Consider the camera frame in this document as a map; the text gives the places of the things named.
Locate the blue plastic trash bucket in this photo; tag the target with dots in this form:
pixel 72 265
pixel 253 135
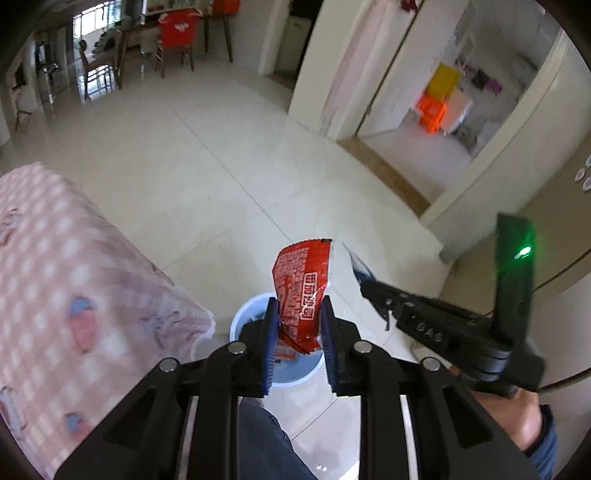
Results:
pixel 292 368

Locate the person's right hand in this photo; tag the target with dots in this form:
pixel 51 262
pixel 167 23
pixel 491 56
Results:
pixel 519 415

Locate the pink checkered tablecloth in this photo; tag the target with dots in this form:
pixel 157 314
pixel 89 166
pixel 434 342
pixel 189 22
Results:
pixel 84 315

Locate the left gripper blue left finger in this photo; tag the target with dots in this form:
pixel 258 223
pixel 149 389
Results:
pixel 270 334

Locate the orange plastic crate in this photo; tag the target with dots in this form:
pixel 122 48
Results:
pixel 432 112

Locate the wooden dining table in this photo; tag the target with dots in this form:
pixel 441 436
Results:
pixel 221 11

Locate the red snack wrapper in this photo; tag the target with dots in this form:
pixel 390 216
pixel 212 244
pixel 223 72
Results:
pixel 300 278

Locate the yellow box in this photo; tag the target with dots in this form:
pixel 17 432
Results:
pixel 443 82

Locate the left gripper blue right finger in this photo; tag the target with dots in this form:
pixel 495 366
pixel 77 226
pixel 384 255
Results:
pixel 328 329

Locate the blue jeans leg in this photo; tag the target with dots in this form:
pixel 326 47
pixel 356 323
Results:
pixel 264 449

